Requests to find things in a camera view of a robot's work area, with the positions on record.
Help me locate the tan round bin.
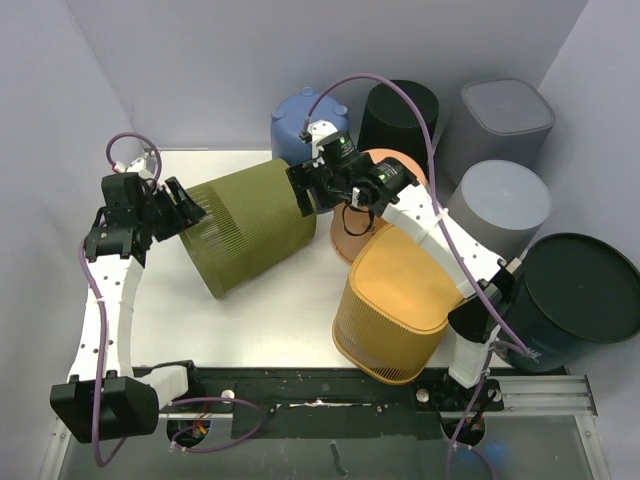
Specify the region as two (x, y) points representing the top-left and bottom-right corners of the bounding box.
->
(330, 148), (427, 264)

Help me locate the green mesh square basket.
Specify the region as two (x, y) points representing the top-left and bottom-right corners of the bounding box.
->
(180, 159), (317, 299)

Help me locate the blue round bin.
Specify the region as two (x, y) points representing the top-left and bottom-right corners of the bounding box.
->
(270, 87), (349, 165)

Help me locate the black ribbed round bin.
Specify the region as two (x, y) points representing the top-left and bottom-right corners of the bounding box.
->
(357, 80), (439, 174)

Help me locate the tan mesh square basket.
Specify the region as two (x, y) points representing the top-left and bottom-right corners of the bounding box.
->
(332, 225), (463, 385)

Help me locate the light grey round bin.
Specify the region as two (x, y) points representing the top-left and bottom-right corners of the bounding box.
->
(446, 160), (552, 260)

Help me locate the grey mesh square basket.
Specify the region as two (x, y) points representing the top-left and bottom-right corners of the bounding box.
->
(434, 78), (556, 185)

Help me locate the dark navy round bin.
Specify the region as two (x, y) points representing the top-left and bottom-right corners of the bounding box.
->
(503, 233), (639, 373)

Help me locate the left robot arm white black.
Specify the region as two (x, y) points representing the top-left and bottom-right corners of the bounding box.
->
(50, 173), (205, 444)

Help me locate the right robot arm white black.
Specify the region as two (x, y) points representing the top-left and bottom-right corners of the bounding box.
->
(287, 124), (507, 409)

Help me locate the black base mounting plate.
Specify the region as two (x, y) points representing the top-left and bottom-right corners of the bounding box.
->
(130, 367), (501, 442)

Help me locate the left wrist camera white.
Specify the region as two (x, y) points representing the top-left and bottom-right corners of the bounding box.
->
(112, 153), (157, 180)

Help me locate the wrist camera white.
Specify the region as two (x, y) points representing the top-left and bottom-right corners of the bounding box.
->
(112, 153), (157, 180)
(299, 120), (338, 159)

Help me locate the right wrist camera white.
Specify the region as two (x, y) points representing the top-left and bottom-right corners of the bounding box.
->
(299, 120), (338, 159)

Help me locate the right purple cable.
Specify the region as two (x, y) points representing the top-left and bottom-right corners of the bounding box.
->
(298, 73), (544, 480)

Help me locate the purple cable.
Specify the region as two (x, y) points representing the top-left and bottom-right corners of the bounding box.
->
(78, 131), (266, 468)
(298, 73), (544, 480)

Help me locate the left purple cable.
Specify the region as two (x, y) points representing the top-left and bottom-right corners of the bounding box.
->
(78, 131), (266, 468)

